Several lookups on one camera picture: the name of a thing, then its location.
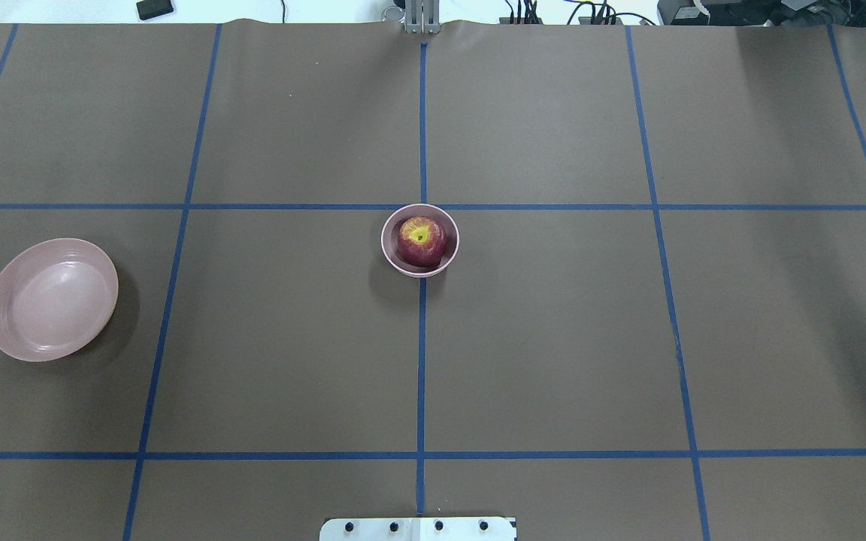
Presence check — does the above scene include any red apple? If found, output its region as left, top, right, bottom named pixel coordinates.
left=396, top=216, right=447, bottom=268

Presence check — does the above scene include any pink bowl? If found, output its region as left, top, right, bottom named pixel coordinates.
left=380, top=204, right=460, bottom=278

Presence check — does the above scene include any pink plate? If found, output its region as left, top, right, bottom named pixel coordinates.
left=0, top=237, right=120, bottom=363

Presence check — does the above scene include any small black device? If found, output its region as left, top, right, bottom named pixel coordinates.
left=135, top=0, right=174, bottom=21

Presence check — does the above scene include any aluminium frame post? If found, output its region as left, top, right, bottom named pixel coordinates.
left=401, top=0, right=442, bottom=35

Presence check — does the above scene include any white pedestal column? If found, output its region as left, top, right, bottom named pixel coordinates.
left=319, top=516, right=518, bottom=540

